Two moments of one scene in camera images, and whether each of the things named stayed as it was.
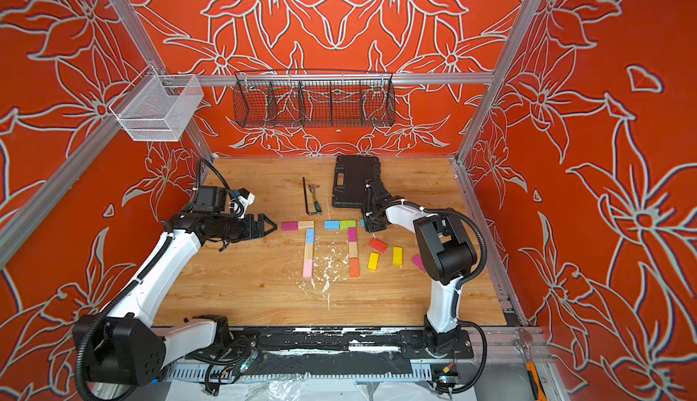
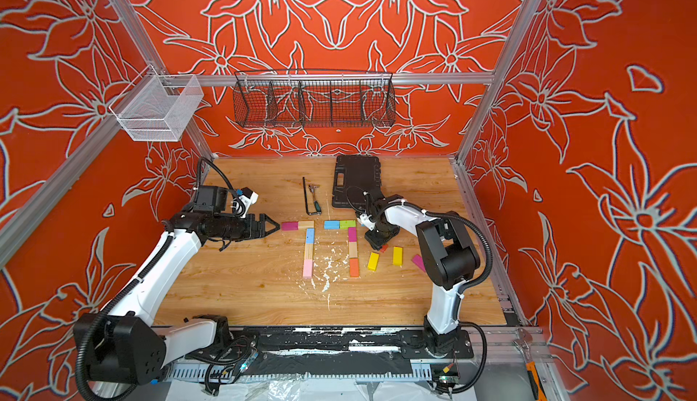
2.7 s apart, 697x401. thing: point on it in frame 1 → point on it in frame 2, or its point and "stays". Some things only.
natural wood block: x=352 y=249 stays
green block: x=346 y=224 stays
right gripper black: x=372 y=225 → x=377 y=240
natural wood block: x=309 y=249 stays
